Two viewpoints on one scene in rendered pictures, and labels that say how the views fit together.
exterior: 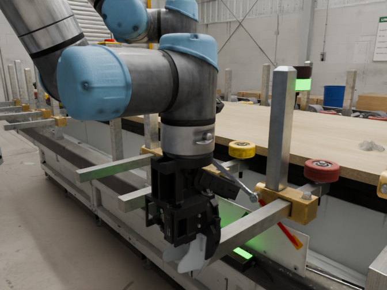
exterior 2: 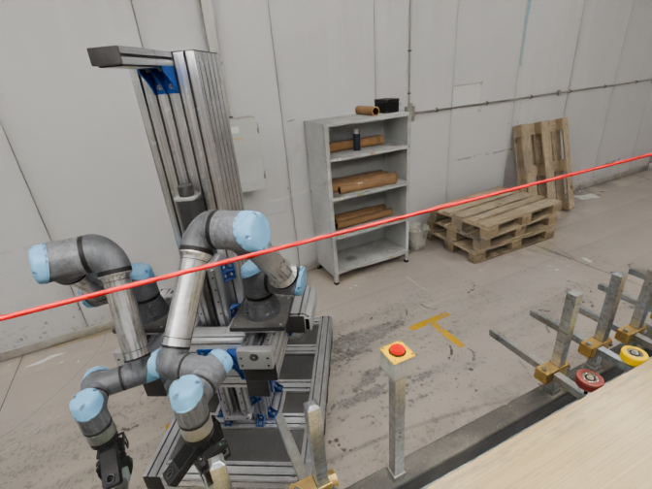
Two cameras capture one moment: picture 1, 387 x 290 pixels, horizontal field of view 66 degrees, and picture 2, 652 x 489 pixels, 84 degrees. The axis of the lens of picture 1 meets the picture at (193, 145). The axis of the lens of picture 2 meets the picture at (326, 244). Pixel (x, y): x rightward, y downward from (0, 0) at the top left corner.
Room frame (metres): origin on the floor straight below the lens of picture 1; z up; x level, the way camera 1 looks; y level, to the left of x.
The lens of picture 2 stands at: (1.29, -0.47, 1.91)
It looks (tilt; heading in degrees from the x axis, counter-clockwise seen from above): 25 degrees down; 109
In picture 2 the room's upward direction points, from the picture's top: 5 degrees counter-clockwise
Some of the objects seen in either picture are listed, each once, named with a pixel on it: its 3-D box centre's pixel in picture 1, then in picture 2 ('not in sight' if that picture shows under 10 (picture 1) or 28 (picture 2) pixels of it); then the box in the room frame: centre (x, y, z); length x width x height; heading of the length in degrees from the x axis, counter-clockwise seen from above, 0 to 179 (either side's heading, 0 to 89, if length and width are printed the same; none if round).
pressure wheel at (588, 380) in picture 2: not in sight; (586, 388); (1.81, 0.69, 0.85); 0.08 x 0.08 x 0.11
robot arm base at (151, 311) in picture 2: not in sight; (147, 304); (0.11, 0.53, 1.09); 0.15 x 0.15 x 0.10
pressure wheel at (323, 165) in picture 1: (319, 183); not in sight; (0.69, -0.32, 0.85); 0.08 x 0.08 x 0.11
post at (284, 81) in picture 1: (276, 175); not in sight; (0.63, -0.19, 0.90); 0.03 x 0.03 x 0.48; 42
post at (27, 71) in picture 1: (31, 102); (638, 316); (2.12, 1.15, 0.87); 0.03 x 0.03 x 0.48; 42
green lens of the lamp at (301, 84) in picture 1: (295, 83); not in sight; (0.66, -0.22, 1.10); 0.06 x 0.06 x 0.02
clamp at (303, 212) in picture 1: (284, 199); not in sight; (0.62, -0.21, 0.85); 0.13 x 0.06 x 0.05; 42
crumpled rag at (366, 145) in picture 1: (371, 144); not in sight; (0.85, -0.53, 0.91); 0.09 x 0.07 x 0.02; 159
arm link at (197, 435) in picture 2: not in sight; (195, 424); (0.74, 0.03, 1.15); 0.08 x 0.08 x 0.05
